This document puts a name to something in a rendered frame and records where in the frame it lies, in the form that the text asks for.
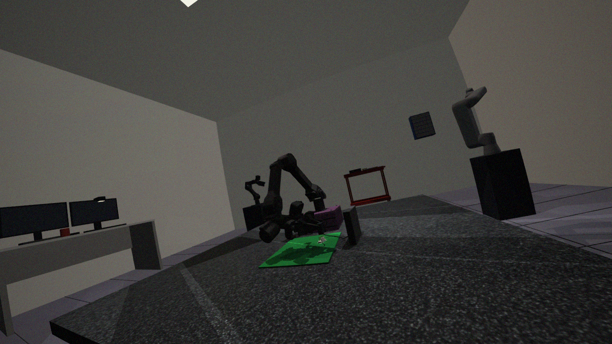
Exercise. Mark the green circuit board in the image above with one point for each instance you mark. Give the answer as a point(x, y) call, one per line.
point(304, 251)

